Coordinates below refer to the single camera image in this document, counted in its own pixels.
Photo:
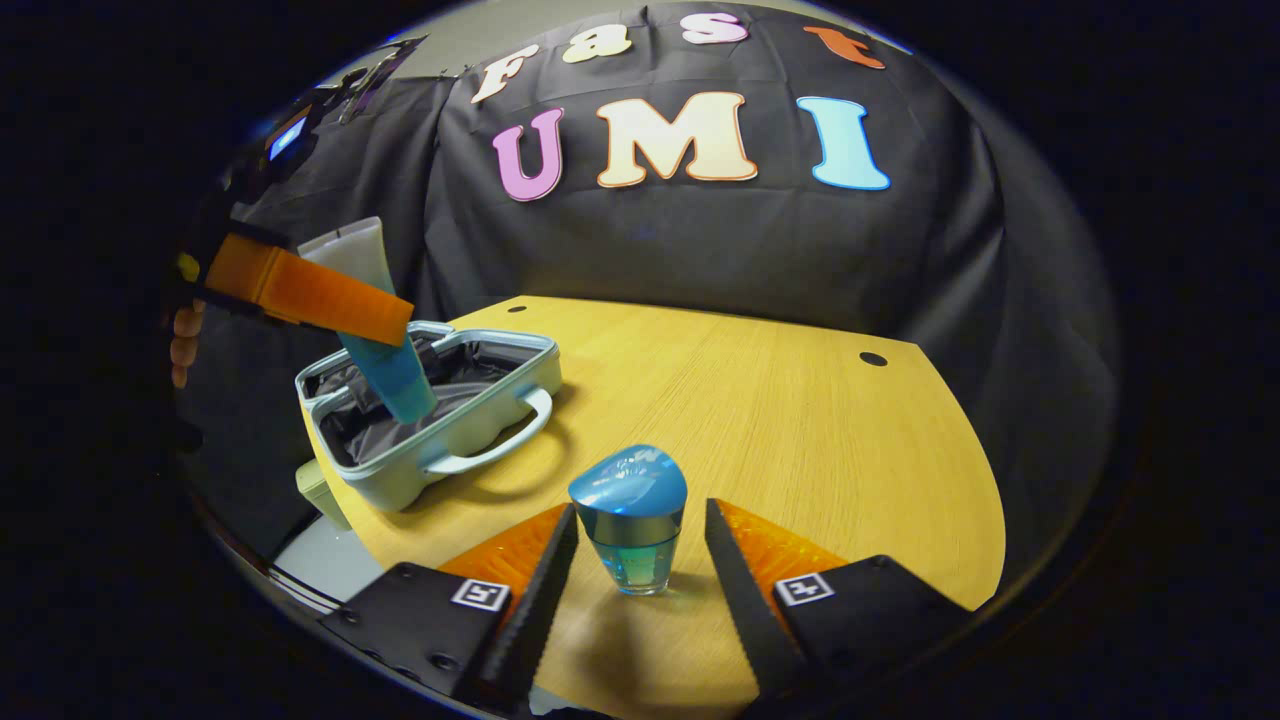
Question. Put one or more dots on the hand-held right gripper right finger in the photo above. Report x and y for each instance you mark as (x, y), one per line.
(745, 610)

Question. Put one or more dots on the light blue suitcase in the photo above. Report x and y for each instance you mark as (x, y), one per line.
(470, 430)

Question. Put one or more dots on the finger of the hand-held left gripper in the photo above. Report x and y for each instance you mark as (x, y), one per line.
(300, 290)

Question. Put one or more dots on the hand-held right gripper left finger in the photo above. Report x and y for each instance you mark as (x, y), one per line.
(545, 600)

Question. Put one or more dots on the blue capped clear bottle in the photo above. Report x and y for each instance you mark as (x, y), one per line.
(630, 500)

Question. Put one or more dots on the black backdrop cloth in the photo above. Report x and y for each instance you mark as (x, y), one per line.
(700, 250)

